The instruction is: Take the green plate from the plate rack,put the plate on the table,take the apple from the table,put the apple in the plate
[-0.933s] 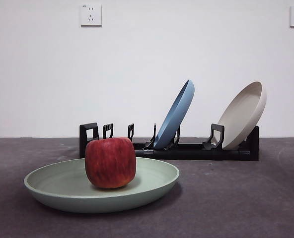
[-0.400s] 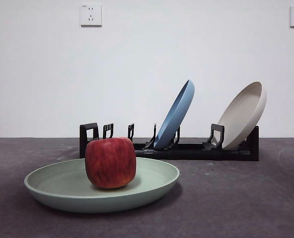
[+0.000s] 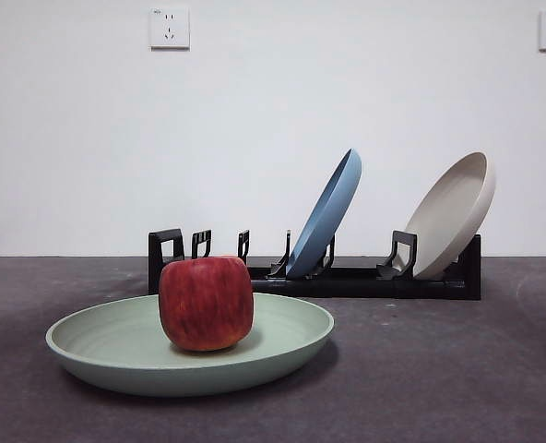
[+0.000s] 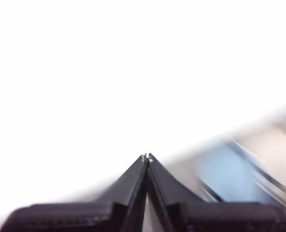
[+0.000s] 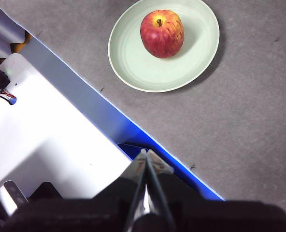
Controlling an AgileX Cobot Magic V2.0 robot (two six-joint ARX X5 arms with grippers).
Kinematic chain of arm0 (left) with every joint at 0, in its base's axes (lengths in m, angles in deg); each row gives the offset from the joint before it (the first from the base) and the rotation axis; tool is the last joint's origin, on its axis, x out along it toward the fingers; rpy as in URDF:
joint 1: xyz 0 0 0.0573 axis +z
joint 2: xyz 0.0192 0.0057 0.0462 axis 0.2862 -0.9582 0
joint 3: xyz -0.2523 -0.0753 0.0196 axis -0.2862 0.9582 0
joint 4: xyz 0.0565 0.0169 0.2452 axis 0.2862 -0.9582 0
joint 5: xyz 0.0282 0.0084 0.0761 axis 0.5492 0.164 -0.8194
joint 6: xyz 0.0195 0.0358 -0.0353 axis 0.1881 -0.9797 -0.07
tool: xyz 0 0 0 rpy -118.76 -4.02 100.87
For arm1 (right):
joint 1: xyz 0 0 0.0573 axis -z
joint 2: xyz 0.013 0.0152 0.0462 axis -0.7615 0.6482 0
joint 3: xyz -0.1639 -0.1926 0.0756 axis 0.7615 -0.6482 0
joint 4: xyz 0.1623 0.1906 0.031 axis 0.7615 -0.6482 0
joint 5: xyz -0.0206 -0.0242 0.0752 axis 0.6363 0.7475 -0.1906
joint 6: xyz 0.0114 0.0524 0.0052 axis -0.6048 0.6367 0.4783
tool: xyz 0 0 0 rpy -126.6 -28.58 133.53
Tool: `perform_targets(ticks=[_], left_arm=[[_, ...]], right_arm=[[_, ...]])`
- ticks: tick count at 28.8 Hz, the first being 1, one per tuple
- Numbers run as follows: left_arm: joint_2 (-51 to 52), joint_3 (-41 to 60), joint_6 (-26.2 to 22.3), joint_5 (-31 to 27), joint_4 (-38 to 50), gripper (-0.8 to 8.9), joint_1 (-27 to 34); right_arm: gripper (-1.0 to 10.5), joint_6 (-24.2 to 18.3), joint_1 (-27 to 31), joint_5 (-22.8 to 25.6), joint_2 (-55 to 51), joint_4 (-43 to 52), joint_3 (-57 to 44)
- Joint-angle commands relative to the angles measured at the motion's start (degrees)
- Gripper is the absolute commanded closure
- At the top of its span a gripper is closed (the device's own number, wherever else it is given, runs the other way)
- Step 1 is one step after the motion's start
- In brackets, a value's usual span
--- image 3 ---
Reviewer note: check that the black plate rack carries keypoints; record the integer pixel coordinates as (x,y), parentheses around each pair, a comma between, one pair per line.
(370,288)

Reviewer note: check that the blue round plate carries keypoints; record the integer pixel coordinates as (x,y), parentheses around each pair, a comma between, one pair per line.
(330,207)

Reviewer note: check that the beige round plate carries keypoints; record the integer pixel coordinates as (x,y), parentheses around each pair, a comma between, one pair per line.
(446,217)

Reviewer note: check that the red apple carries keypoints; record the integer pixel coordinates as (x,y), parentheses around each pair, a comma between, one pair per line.
(206,304)

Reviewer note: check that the green round plate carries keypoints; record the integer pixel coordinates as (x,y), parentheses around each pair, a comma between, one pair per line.
(116,341)

